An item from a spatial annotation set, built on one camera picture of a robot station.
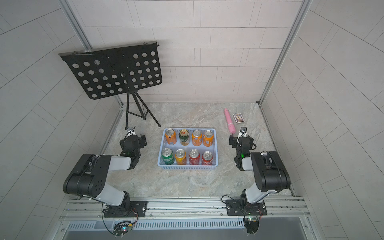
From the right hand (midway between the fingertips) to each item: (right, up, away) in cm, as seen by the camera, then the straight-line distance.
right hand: (240, 132), depth 95 cm
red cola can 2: (-22, -12, -16) cm, 30 cm away
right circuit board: (-2, -38, -28) cm, 47 cm away
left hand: (-66, -1, -1) cm, 66 cm away
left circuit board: (-61, -39, -29) cm, 78 cm away
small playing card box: (+2, +9, +11) cm, 14 cm away
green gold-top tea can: (-35, -2, -8) cm, 36 cm away
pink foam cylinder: (-4, +4, +5) cm, 8 cm away
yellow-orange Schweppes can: (-36, -10, -16) cm, 41 cm away
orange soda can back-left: (-43, -1, -8) cm, 44 cm away
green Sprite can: (-43, -10, -16) cm, 47 cm away
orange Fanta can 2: (-21, -2, -8) cm, 23 cm away
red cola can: (-29, -11, -16) cm, 35 cm away
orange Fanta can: (-28, -2, -8) cm, 29 cm away
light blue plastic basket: (-33, -11, +1) cm, 35 cm away
